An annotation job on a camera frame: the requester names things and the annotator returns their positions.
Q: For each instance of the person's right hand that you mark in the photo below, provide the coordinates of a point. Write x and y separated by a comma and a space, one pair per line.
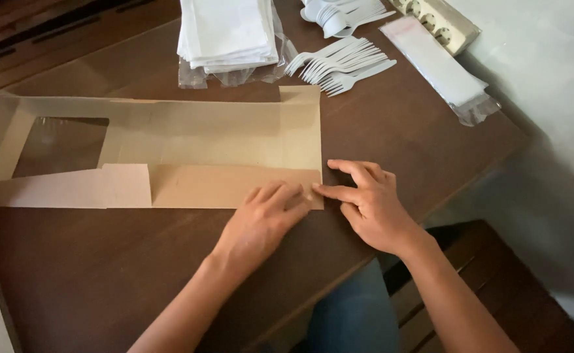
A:
380, 211

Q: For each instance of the person's left hand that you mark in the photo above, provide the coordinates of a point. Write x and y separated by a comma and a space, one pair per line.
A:
260, 228

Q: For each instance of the brown windowed cardboard box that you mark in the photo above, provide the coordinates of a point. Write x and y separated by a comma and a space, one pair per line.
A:
218, 137

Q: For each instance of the person's blue jeans leg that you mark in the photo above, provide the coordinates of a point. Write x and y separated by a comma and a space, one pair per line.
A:
353, 309

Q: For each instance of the pile of white plastic forks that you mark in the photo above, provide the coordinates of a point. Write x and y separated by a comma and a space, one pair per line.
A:
343, 63

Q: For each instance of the pack of clear plastic sleeves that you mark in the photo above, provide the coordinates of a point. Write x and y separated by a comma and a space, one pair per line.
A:
439, 68

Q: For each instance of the clear plastic napkin bag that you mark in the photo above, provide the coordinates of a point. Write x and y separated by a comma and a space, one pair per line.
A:
287, 59

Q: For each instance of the cream power strip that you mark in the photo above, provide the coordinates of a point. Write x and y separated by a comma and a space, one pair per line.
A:
439, 22

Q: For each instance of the stack of white paper napkins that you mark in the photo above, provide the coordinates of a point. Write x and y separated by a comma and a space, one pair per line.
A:
228, 32

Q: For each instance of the pile of white plastic spoons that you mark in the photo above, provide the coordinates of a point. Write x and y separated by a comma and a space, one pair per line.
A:
338, 14

